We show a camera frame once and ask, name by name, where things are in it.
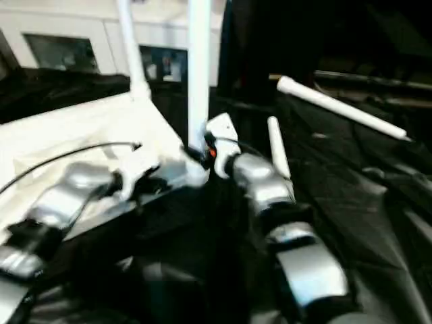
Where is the white plastic table top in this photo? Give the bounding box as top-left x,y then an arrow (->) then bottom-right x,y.
0,91 -> 211,237

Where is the white plastic table leg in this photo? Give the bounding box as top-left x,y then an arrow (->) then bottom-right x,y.
116,0 -> 153,102
267,116 -> 292,182
186,0 -> 213,153
277,76 -> 411,141

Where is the white glass-door cabinet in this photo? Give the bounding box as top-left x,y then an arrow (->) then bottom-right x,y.
0,0 -> 227,85

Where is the black plastic mat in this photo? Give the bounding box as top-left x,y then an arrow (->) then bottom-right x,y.
0,67 -> 432,324

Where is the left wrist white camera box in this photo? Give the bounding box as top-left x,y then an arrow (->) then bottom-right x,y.
111,147 -> 183,200

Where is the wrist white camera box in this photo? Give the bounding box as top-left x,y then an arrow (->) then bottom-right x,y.
111,147 -> 183,200
204,113 -> 242,178

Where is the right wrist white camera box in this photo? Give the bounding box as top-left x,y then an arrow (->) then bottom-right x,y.
204,113 -> 242,178

